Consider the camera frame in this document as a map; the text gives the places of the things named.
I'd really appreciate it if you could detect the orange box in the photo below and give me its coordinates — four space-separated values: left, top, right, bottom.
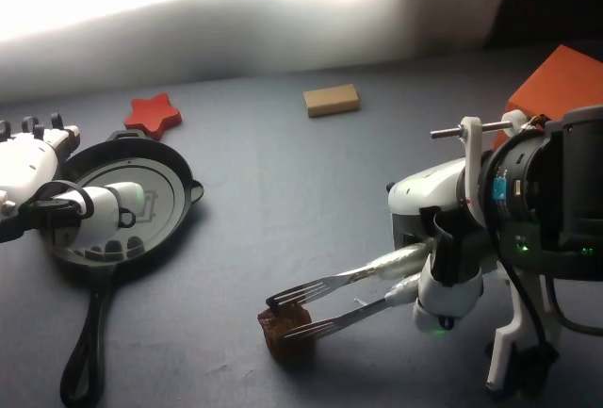
489 44 603 150

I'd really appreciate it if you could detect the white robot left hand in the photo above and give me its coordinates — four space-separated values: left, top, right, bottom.
0 112 148 245

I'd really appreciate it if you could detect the black frying pan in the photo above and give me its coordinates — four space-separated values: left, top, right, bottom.
38 128 206 404

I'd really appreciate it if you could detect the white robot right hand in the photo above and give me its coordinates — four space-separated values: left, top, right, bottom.
384 156 498 337

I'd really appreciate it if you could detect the white sheet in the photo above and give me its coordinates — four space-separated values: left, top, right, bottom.
0 0 514 107

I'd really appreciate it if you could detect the red star block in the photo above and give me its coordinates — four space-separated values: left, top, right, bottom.
122 92 184 141

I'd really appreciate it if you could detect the grey table cloth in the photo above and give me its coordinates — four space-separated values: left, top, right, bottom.
0 40 603 408

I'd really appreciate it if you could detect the brown piece of meat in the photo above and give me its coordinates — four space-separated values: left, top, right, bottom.
256 301 315 365

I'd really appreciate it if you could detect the wooden rectangular block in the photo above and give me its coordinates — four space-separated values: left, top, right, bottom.
302 83 362 119

